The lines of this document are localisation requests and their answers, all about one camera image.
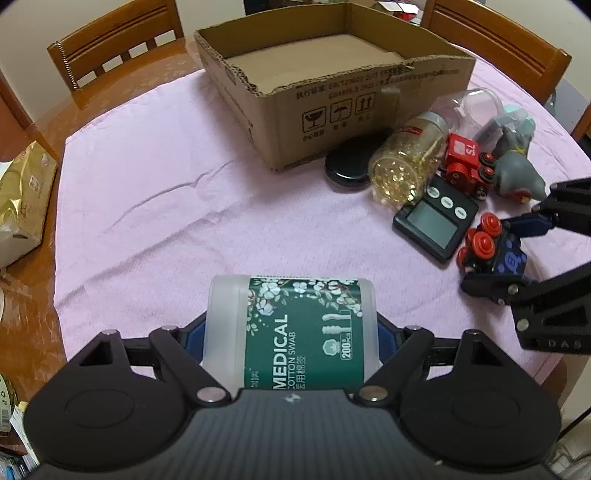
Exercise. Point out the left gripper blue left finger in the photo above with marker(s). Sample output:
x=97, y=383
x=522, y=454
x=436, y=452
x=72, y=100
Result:
x=191, y=337

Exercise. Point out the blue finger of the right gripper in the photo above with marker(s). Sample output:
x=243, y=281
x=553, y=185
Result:
x=527, y=225
x=499, y=288

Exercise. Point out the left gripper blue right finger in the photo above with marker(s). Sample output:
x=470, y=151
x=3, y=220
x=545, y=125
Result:
x=390, y=338

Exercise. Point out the black toy car red knobs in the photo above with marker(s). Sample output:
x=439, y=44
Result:
x=491, y=248

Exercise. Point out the grey rubber cat toy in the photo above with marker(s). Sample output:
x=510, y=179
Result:
x=515, y=176

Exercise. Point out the white medical cotton swab jar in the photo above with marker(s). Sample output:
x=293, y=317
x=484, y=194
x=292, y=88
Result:
x=289, y=333

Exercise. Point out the red toy train car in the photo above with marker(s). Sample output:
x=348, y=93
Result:
x=467, y=168

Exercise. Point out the teal oval case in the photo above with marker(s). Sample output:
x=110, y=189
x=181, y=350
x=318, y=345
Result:
x=515, y=118

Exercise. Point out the black digital timer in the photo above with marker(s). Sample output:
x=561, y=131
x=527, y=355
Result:
x=439, y=221

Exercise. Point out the clear empty plastic jar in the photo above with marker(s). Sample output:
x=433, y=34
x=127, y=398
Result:
x=467, y=112

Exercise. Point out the jar of golden capsules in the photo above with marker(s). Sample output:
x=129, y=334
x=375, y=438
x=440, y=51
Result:
x=402, y=168

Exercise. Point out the pink tablecloth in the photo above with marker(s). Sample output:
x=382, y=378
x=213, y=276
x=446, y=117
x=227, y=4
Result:
x=161, y=194

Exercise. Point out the wooden chair right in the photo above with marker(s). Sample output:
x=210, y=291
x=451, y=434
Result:
x=529, y=60

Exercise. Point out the wooden chair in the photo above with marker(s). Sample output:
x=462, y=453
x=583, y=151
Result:
x=529, y=60
x=112, y=36

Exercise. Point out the black round jar lid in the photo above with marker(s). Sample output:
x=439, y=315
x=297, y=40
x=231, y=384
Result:
x=347, y=165

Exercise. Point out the gold foil snack bag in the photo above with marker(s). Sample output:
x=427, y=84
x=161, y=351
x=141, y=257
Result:
x=26, y=184

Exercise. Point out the open cardboard box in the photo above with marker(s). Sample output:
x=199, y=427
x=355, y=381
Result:
x=302, y=79

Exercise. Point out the wooden chair left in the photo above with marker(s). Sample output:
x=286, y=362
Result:
x=112, y=36

